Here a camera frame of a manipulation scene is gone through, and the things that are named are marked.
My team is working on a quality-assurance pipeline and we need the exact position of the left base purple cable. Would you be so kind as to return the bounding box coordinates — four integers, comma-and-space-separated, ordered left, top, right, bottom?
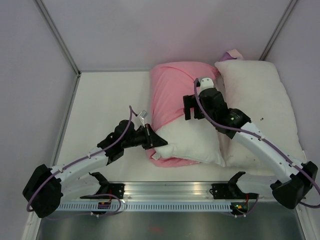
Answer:
47, 193, 124, 221

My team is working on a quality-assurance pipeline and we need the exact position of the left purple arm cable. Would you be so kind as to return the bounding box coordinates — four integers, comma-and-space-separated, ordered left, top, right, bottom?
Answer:
26, 105, 140, 213

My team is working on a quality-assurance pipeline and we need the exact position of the left aluminium corner post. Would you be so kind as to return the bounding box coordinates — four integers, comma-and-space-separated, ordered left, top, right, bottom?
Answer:
34, 0, 81, 76

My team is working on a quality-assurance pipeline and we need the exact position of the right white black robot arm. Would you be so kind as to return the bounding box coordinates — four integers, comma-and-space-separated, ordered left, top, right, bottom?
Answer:
183, 87, 320, 210

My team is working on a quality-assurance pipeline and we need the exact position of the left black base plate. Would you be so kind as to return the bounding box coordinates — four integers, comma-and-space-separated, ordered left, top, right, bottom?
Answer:
107, 183, 125, 200

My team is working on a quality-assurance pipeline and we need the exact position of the pink purple cloth behind pillow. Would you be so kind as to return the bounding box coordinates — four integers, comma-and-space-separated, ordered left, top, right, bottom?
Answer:
219, 49, 244, 62

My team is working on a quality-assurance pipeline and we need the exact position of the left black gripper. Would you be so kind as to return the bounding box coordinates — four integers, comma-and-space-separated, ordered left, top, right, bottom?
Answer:
122, 123, 168, 150

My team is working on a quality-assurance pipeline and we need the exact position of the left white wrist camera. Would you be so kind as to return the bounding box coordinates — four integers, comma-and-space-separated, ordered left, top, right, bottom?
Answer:
135, 110, 148, 126

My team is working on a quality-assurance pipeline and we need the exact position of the aluminium corner post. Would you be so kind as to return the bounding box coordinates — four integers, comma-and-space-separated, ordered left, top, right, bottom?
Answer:
34, 0, 81, 76
259, 0, 300, 61

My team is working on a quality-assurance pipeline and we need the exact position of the large white bare pillow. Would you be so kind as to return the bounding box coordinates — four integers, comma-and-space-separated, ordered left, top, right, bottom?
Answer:
215, 59, 307, 163

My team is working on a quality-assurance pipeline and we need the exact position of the right aluminium corner post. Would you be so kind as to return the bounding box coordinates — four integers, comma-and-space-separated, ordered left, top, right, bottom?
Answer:
259, 0, 300, 61

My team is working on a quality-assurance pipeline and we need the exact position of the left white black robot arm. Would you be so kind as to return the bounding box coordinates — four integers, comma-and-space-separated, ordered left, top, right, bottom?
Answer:
22, 120, 168, 218

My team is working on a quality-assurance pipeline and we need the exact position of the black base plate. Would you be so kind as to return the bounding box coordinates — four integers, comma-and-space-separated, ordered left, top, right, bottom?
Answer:
209, 183, 258, 200
107, 183, 125, 200

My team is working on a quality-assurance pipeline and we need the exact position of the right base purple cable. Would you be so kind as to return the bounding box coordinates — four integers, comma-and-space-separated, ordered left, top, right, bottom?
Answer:
232, 193, 260, 218

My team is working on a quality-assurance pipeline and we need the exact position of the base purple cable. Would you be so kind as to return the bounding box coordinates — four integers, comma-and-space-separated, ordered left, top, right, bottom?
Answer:
232, 193, 260, 218
47, 193, 124, 221

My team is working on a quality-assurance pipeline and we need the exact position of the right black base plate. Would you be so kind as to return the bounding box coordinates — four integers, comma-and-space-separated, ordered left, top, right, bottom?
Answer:
209, 183, 258, 200

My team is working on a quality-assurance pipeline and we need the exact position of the white slotted cable duct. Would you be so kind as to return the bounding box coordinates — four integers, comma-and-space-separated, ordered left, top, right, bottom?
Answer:
57, 201, 232, 212

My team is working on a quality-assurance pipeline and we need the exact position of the aluminium mounting rail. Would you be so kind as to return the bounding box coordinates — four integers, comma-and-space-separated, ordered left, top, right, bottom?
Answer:
62, 180, 307, 202

